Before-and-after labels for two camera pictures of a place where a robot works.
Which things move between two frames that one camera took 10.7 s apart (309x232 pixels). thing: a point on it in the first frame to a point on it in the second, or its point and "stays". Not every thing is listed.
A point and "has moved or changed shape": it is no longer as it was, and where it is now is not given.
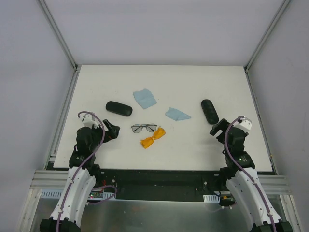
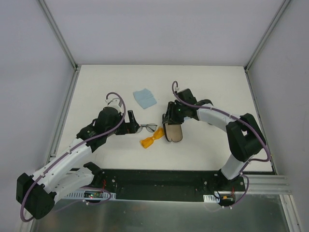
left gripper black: (107, 130) to (129, 124)
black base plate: (163, 184) stays
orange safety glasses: (158, 134) stays
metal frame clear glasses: (137, 128) stays
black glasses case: (119, 108) has moved or changed shape
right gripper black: (222, 126) to (172, 120)
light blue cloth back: (145, 98) stays
